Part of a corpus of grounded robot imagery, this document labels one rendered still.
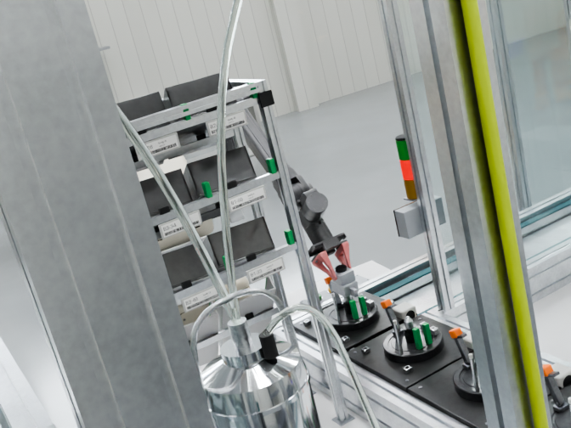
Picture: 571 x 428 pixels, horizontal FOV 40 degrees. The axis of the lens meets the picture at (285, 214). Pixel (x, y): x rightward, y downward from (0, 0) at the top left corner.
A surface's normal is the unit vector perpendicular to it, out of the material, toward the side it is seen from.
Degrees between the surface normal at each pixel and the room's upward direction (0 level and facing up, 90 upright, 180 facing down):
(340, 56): 90
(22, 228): 90
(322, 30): 90
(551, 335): 0
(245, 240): 65
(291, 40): 90
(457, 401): 0
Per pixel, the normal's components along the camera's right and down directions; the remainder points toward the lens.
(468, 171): -0.84, 0.34
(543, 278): 0.48, 0.15
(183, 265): 0.20, -0.21
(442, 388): -0.23, -0.93
